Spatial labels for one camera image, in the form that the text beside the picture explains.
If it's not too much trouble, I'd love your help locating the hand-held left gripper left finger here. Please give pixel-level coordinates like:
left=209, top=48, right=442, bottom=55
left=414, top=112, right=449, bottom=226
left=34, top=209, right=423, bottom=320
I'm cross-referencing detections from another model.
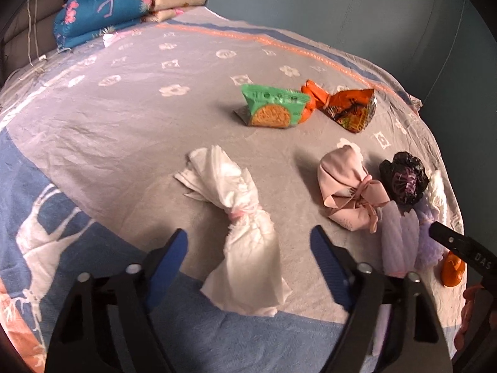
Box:
left=44, top=228, right=189, bottom=373

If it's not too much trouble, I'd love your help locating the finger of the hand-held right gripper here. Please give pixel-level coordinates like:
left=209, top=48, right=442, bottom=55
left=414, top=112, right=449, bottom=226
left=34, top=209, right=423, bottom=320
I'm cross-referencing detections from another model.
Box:
left=429, top=221, right=497, bottom=276
left=452, top=280, right=497, bottom=373

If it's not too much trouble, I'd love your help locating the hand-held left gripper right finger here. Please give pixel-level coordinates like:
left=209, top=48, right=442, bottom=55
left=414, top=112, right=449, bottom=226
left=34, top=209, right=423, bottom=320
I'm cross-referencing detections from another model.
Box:
left=310, top=225, right=455, bottom=373

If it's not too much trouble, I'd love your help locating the orange plastic bag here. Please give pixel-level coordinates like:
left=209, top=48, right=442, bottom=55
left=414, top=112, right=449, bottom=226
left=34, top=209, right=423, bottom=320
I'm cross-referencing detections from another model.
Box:
left=441, top=251, right=486, bottom=352

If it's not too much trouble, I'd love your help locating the pink cloth bundle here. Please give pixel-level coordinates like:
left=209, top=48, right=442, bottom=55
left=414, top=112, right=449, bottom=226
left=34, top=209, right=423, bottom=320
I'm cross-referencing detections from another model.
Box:
left=317, top=145, right=391, bottom=234

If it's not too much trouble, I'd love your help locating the white tissue bundle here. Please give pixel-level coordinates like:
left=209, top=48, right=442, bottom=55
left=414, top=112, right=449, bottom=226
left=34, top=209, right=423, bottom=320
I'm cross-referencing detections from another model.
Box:
left=174, top=145, right=293, bottom=317

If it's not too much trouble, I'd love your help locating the black plastic bag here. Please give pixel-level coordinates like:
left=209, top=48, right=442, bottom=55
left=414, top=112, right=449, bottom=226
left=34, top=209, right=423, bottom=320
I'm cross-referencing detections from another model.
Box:
left=379, top=151, right=430, bottom=206

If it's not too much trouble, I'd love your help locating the orange snack wrapper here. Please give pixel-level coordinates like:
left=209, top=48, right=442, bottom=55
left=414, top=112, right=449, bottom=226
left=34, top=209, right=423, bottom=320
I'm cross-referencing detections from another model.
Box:
left=301, top=80, right=378, bottom=134

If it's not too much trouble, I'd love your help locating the green snack packet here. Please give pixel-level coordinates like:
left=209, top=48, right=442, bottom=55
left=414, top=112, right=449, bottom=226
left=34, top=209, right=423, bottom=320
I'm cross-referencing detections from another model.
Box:
left=233, top=83, right=309, bottom=129

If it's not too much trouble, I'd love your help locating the lilac fuzzy cloth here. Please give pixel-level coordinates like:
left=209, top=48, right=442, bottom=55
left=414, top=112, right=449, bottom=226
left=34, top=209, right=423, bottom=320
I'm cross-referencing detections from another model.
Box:
left=381, top=170, right=448, bottom=277

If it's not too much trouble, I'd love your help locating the floral bedsheet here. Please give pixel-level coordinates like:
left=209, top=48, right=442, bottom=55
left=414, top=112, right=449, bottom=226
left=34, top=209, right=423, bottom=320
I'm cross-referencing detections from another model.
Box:
left=400, top=89, right=423, bottom=115

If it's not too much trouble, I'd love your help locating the blue floral quilt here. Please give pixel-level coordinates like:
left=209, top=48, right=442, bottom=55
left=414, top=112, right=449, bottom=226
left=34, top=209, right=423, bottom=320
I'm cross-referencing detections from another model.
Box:
left=53, top=0, right=153, bottom=51

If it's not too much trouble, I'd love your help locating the grey bed headboard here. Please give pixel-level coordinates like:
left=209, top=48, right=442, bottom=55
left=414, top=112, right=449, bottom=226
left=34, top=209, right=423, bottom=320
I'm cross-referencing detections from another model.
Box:
left=2, top=0, right=176, bottom=71

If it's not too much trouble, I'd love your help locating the white cable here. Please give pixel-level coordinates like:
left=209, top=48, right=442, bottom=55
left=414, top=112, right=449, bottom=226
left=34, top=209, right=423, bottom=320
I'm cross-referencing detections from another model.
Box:
left=25, top=0, right=51, bottom=71

